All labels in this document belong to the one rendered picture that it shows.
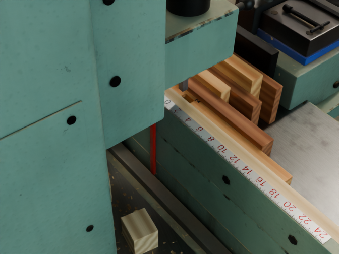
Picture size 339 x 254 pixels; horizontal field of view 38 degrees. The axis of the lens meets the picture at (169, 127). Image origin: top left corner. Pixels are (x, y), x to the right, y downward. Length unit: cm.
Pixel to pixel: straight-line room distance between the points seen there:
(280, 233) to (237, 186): 7
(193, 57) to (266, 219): 20
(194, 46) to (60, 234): 25
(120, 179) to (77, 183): 30
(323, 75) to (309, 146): 12
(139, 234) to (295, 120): 26
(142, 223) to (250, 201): 15
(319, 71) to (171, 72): 24
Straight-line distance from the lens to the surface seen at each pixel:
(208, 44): 57
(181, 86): 64
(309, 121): 70
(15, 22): 32
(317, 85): 74
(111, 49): 43
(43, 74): 35
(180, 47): 54
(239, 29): 68
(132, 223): 64
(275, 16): 71
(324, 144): 68
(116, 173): 74
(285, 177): 57
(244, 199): 57
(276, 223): 55
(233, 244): 65
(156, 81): 49
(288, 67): 69
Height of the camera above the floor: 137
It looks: 45 degrees down
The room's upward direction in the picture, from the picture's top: 1 degrees clockwise
